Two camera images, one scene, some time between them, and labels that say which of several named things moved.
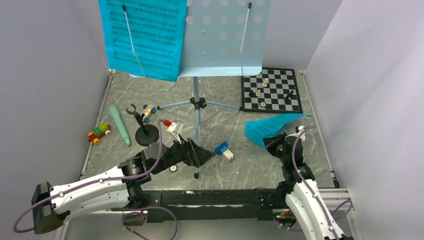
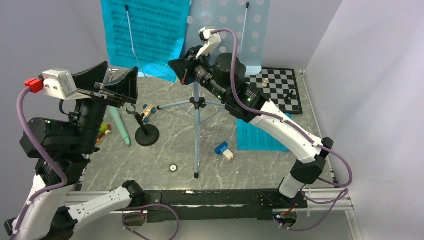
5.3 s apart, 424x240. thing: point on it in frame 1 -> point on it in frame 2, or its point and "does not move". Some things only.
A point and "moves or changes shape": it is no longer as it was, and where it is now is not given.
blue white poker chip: (173, 168) does not move
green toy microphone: (118, 118) does not move
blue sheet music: (258, 130) moves or changes shape
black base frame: (235, 204) does not move
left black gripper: (193, 154) -> (125, 88)
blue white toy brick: (223, 148) does not move
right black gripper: (270, 143) -> (184, 68)
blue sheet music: (158, 29) does not move
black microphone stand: (145, 134) does not move
